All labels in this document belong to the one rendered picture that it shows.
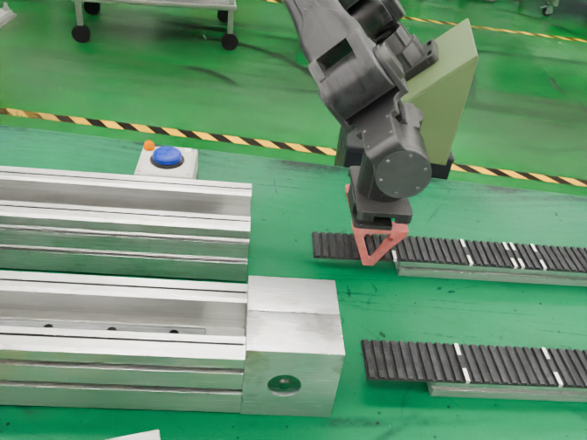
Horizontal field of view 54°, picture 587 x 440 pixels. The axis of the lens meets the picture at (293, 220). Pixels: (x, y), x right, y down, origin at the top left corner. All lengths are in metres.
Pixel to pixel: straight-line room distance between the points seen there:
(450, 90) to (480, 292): 0.36
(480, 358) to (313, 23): 0.40
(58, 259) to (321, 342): 0.35
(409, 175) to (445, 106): 0.42
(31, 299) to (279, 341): 0.25
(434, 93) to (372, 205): 0.36
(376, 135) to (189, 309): 0.26
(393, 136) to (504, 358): 0.27
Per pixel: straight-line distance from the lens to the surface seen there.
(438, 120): 1.02
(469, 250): 0.81
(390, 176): 0.59
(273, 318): 0.56
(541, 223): 0.99
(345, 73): 0.62
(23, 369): 0.59
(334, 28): 0.64
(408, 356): 0.64
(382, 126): 0.60
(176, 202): 0.75
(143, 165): 0.84
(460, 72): 0.99
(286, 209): 0.86
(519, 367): 0.68
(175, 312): 0.61
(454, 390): 0.66
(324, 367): 0.55
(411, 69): 1.07
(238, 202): 0.74
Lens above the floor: 1.28
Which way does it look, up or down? 36 degrees down
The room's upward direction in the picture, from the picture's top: 8 degrees clockwise
